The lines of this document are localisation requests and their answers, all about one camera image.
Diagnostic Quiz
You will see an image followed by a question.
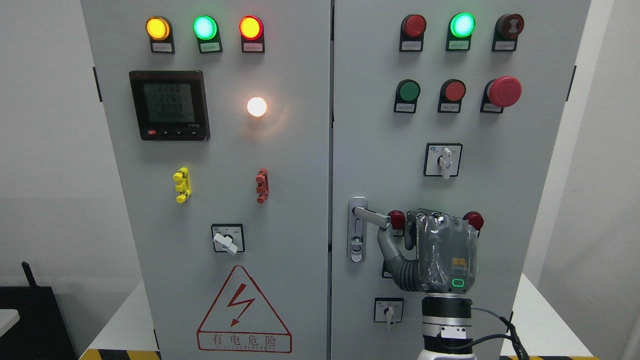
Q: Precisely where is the white rotary switch left door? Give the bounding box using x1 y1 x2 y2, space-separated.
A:
211 223 246 255

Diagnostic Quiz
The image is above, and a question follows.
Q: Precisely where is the white lit indicator lamp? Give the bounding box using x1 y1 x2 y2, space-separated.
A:
246 96 268 117

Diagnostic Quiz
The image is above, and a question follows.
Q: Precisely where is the dark red lamp middle left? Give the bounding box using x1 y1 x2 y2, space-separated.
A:
388 210 406 232

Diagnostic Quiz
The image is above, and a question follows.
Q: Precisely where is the green lit lamp top right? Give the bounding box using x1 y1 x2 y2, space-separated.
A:
449 12 476 39

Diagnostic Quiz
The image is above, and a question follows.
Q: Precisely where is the white rotary switch lower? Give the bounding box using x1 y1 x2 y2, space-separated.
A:
374 297 404 332

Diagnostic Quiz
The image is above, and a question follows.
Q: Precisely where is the red push button upper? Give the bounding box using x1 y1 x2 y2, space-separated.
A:
440 79 467 103

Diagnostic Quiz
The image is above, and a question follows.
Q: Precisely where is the red lit indicator lamp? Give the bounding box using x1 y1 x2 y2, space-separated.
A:
238 14 264 41

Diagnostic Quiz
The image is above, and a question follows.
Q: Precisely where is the grey electrical control cabinet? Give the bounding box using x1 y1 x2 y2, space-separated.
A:
81 0 590 360

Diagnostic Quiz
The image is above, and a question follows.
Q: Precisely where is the red emergency stop button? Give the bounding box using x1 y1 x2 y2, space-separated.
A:
487 75 522 109

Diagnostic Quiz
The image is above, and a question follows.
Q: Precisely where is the green push button upper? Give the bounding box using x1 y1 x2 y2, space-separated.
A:
396 79 421 103

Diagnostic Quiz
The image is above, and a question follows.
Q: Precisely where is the red indicator lamp top right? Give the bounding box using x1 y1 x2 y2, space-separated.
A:
401 13 426 39

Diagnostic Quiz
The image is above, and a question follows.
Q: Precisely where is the black box at left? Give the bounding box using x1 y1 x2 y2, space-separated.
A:
0 261 78 360

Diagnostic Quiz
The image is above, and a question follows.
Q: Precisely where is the red triangle electrical warning sticker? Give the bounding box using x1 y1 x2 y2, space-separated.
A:
196 265 293 354

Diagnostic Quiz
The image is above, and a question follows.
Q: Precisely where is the white rotary switch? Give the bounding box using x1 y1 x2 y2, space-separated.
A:
374 297 404 332
423 142 463 180

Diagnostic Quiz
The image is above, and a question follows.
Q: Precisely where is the dark red buzzer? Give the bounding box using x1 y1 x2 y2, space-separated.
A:
495 13 525 40

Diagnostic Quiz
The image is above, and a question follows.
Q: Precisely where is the white rotary switch upper right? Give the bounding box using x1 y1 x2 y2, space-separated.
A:
423 142 463 180

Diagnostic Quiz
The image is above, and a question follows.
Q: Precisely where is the dark red lamp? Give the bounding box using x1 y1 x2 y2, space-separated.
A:
388 210 406 232
462 210 485 231

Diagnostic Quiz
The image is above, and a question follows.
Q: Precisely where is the yellow indicator lamp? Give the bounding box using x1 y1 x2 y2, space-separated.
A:
145 16 172 42

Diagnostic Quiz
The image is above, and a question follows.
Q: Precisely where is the yellow terminal connector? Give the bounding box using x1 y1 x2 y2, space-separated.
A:
173 166 192 204

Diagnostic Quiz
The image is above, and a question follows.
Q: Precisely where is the black digital power meter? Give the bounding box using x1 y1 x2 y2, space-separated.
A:
129 70 210 141

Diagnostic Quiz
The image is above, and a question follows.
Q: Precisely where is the red terminal connector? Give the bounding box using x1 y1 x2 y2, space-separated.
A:
254 167 270 204

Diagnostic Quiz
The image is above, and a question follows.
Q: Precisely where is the silver swing door handle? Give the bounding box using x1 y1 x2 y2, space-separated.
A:
347 196 391 264

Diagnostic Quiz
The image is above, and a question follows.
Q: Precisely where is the dark red lamp middle right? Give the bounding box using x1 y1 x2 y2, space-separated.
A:
462 210 485 231

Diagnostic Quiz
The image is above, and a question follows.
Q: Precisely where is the green indicator lamp top left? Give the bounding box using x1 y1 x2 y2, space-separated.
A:
192 14 218 41

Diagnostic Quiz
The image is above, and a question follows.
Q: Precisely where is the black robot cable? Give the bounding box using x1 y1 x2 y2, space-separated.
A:
439 306 531 360

